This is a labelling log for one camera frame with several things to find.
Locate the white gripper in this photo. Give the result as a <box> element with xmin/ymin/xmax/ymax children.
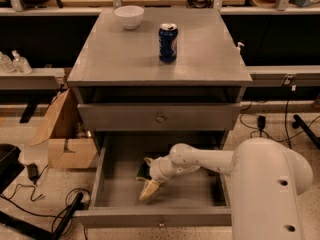
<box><xmin>139</xmin><ymin>156</ymin><xmax>199</xmax><ymax>201</ymax></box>

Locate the green and yellow sponge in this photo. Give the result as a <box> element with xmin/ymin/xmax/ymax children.
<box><xmin>136</xmin><ymin>163</ymin><xmax>151</xmax><ymax>181</ymax></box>

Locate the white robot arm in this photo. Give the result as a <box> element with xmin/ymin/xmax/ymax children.
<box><xmin>136</xmin><ymin>138</ymin><xmax>313</xmax><ymax>240</ymax></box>

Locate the open grey middle drawer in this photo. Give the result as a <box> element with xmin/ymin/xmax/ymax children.
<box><xmin>76</xmin><ymin>132</ymin><xmax>231</xmax><ymax>228</ymax></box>

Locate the closed grey top drawer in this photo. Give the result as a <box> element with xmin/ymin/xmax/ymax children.
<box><xmin>78</xmin><ymin>103</ymin><xmax>240</xmax><ymax>131</ymax></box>

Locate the grey wooden drawer cabinet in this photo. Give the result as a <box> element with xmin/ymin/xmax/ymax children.
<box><xmin>66</xmin><ymin>7</ymin><xmax>253</xmax><ymax>229</ymax></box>

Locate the open cardboard box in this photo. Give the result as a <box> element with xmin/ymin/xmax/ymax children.
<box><xmin>30</xmin><ymin>89</ymin><xmax>97</xmax><ymax>169</ymax></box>

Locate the black power adapter left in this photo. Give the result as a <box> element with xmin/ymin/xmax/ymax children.
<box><xmin>27</xmin><ymin>163</ymin><xmax>39</xmax><ymax>181</ymax></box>

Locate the black power adapter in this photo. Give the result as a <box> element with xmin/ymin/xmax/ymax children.
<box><xmin>257</xmin><ymin>116</ymin><xmax>266</xmax><ymax>130</ymax></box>
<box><xmin>27</xmin><ymin>163</ymin><xmax>39</xmax><ymax>181</ymax></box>

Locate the black power adapter right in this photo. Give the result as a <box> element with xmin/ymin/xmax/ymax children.
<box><xmin>257</xmin><ymin>116</ymin><xmax>266</xmax><ymax>130</ymax></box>

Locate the black bin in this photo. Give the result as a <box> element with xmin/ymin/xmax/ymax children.
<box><xmin>0</xmin><ymin>144</ymin><xmax>24</xmax><ymax>194</ymax></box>

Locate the blue soda can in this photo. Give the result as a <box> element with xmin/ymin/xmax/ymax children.
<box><xmin>158</xmin><ymin>23</ymin><xmax>178</xmax><ymax>63</ymax></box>

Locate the black stand leg left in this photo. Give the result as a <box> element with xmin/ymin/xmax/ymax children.
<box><xmin>0</xmin><ymin>192</ymin><xmax>85</xmax><ymax>240</ymax></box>

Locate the black stand leg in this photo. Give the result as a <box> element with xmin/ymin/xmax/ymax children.
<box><xmin>0</xmin><ymin>192</ymin><xmax>85</xmax><ymax>240</ymax></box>
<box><xmin>292</xmin><ymin>114</ymin><xmax>320</xmax><ymax>149</ymax></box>

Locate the black stand leg right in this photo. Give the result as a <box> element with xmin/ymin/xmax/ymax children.
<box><xmin>292</xmin><ymin>114</ymin><xmax>320</xmax><ymax>149</ymax></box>

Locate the small white pump bottle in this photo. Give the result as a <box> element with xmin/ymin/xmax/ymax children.
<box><xmin>237</xmin><ymin>42</ymin><xmax>245</xmax><ymax>54</ymax></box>

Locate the white ceramic bowl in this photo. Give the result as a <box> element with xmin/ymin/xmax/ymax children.
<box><xmin>114</xmin><ymin>5</ymin><xmax>144</xmax><ymax>30</ymax></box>

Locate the clear sanitizer bottle right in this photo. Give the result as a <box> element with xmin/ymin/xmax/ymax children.
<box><xmin>12</xmin><ymin>50</ymin><xmax>32</xmax><ymax>74</ymax></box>

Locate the clear sanitizer bottle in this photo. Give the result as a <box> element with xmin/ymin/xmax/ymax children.
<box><xmin>12</xmin><ymin>50</ymin><xmax>32</xmax><ymax>74</ymax></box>
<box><xmin>0</xmin><ymin>52</ymin><xmax>15</xmax><ymax>73</ymax></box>

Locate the clear sanitizer bottle left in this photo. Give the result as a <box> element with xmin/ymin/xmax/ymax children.
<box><xmin>0</xmin><ymin>52</ymin><xmax>15</xmax><ymax>73</ymax></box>

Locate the black cable on floor left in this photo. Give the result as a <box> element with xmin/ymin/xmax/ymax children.
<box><xmin>0</xmin><ymin>163</ymin><xmax>92</xmax><ymax>240</ymax></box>

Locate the black cable on floor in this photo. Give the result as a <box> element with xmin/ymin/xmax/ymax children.
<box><xmin>239</xmin><ymin>83</ymin><xmax>320</xmax><ymax>150</ymax></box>
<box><xmin>0</xmin><ymin>163</ymin><xmax>92</xmax><ymax>240</ymax></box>

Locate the black cable on floor right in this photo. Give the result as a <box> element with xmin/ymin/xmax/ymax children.
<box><xmin>239</xmin><ymin>83</ymin><xmax>320</xmax><ymax>150</ymax></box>

